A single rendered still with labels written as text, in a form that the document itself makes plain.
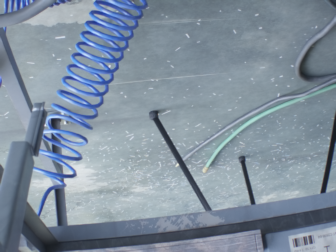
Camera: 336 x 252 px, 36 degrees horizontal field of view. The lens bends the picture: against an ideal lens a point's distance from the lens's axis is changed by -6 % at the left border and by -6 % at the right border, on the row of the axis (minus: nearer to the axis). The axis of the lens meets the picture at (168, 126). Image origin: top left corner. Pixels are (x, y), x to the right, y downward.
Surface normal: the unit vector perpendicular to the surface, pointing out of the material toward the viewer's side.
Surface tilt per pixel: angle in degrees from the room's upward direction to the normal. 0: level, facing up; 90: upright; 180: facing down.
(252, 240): 90
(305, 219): 90
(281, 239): 90
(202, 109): 0
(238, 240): 90
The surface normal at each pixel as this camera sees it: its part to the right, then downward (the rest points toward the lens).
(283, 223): 0.04, -0.40
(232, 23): 0.13, 0.91
